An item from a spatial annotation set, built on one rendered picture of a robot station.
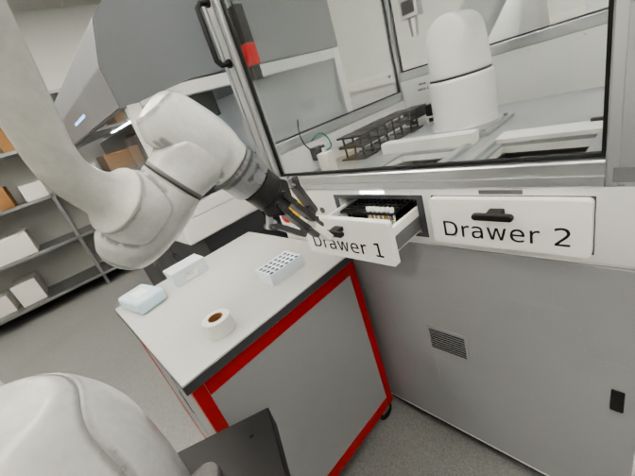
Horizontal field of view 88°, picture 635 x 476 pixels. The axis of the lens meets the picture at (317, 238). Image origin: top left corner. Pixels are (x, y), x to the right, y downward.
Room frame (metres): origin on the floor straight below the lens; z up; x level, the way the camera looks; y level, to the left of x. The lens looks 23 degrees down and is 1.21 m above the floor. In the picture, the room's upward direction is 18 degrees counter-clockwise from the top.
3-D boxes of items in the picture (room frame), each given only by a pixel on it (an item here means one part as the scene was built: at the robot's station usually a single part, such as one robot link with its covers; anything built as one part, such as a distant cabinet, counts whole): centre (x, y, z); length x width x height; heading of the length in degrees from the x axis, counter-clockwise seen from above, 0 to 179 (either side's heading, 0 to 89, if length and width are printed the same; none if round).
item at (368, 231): (0.75, -0.07, 0.87); 0.29 x 0.02 x 0.11; 38
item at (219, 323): (0.70, 0.30, 0.78); 0.07 x 0.07 x 0.04
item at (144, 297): (1.00, 0.61, 0.78); 0.15 x 0.10 x 0.04; 48
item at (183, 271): (1.11, 0.49, 0.79); 0.13 x 0.09 x 0.05; 127
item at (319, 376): (0.97, 0.32, 0.38); 0.62 x 0.58 x 0.76; 38
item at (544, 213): (0.58, -0.36, 0.87); 0.29 x 0.02 x 0.11; 38
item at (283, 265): (0.90, 0.14, 0.78); 0.12 x 0.08 x 0.04; 126
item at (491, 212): (0.56, -0.34, 0.91); 0.07 x 0.04 x 0.01; 38
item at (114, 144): (2.39, 0.61, 1.13); 1.78 x 1.14 x 0.45; 38
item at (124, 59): (2.41, 0.60, 0.89); 1.86 x 1.21 x 1.78; 38
